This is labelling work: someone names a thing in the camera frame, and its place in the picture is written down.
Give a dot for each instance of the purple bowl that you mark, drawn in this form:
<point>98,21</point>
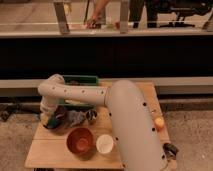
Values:
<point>61,111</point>

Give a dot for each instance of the green tray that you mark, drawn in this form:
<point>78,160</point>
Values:
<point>79,80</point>

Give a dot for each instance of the yellow banana in tray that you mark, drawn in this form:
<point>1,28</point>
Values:
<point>74,102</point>

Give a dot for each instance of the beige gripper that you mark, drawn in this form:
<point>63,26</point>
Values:
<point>48,108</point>

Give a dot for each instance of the green yellow sponge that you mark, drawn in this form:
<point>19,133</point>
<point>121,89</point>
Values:
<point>52,122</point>

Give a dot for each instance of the small dark metal cup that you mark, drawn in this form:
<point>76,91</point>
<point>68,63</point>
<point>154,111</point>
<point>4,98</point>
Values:
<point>91,116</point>

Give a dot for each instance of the dark brown small object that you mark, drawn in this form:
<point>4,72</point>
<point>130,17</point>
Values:
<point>170,150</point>

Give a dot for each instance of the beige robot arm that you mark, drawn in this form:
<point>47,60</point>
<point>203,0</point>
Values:
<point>138,142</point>

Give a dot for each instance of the wooden board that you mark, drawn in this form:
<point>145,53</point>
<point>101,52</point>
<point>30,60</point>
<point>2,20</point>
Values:
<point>49,150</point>

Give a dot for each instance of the orange fruit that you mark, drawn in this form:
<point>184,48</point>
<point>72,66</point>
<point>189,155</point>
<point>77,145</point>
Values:
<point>159,123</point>

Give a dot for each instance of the grey crumpled cloth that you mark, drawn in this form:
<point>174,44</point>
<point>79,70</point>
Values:
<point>75,118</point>

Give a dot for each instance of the office chair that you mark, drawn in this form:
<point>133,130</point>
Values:
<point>183,9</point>

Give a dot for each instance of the white cup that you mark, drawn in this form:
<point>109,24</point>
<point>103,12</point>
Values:
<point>104,144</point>

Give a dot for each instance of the person in background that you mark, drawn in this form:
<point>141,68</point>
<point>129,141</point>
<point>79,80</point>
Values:
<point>136,9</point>

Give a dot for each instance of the orange bowl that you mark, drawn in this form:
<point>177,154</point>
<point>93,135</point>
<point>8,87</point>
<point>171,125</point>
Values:
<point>80,141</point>

